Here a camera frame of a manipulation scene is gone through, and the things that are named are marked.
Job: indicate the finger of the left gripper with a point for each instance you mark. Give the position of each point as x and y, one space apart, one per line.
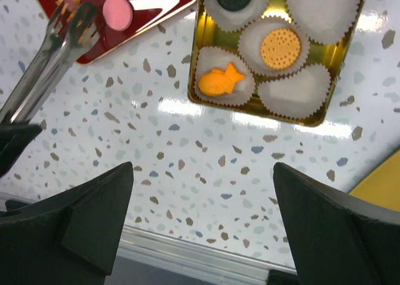
14 139

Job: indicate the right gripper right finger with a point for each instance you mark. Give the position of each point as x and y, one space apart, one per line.
336 238

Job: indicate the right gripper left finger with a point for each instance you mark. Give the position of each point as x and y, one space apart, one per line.
68 238

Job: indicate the metal serving tongs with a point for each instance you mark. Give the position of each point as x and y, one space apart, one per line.
64 43

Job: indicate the pink round cookie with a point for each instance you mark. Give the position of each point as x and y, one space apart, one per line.
118 14

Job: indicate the gold cookie tin box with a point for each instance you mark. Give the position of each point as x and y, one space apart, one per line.
207 33

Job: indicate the round tan biscuit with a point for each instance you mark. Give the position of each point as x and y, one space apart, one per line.
280 48

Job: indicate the orange fish cookie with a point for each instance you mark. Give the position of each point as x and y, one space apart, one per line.
218 82

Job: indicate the gold tin lid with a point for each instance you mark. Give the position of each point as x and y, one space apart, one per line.
381 187

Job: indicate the white paper cup bottom-right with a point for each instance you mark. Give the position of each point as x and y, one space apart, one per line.
297 96

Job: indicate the red serving tray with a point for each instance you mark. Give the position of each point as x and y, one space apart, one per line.
146 15

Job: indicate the white paper cup bottom-left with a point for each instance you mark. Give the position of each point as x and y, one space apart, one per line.
210 57

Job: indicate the white paper cup top-right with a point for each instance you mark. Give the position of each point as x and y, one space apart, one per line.
324 21

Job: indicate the white paper cup top-left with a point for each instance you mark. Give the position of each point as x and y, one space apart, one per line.
233 15

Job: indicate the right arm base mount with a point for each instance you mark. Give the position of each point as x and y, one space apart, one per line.
276 277

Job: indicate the aluminium front rail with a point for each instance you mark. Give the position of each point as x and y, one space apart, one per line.
209 238

